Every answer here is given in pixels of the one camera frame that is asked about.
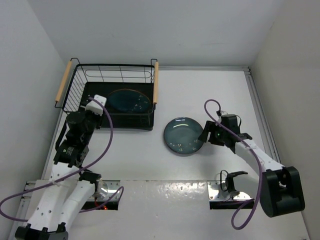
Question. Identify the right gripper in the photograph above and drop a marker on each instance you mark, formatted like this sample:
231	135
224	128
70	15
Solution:
210	126

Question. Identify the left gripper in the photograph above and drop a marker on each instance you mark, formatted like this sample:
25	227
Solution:
98	117

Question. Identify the teal plate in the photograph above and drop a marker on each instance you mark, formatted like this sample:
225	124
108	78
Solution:
129	101
181	136

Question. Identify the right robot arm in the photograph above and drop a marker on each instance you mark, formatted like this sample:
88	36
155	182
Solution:
279	187

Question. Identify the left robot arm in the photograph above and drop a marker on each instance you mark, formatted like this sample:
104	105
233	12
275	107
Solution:
63	199

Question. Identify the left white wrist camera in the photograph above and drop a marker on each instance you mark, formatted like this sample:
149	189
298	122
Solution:
95	105

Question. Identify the left wooden rack handle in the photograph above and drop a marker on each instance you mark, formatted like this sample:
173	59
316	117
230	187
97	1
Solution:
63	82

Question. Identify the wooden rack handle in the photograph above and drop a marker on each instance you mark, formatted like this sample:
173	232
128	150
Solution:
63	82
155	82

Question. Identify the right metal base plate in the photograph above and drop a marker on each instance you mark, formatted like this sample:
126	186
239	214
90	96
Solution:
215	194

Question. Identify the metal base plate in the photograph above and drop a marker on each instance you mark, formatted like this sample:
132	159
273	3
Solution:
215	194
106	188

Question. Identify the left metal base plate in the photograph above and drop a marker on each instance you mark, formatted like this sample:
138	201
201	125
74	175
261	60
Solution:
106	188

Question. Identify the right wooden rack handle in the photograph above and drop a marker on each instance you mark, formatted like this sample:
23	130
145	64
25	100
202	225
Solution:
155	82

